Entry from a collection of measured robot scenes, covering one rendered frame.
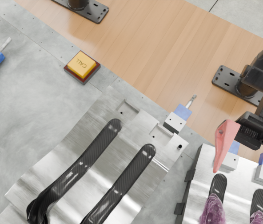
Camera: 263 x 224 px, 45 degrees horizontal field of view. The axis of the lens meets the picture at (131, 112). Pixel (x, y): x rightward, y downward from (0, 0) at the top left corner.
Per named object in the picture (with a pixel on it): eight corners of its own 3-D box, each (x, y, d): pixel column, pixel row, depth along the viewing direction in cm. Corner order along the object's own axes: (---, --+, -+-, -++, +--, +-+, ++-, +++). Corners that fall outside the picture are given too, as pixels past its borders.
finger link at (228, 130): (253, 187, 43) (278, 130, 46) (206, 161, 44) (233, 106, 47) (237, 191, 50) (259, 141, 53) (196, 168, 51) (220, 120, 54)
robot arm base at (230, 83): (284, 105, 87) (292, 84, 89) (217, 71, 89) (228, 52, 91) (271, 114, 94) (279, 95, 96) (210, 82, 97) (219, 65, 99)
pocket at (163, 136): (157, 125, 86) (158, 121, 82) (173, 137, 85) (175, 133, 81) (147, 138, 85) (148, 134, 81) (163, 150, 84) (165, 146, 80)
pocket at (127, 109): (125, 102, 88) (125, 97, 84) (141, 113, 87) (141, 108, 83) (115, 114, 87) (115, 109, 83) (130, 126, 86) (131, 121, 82)
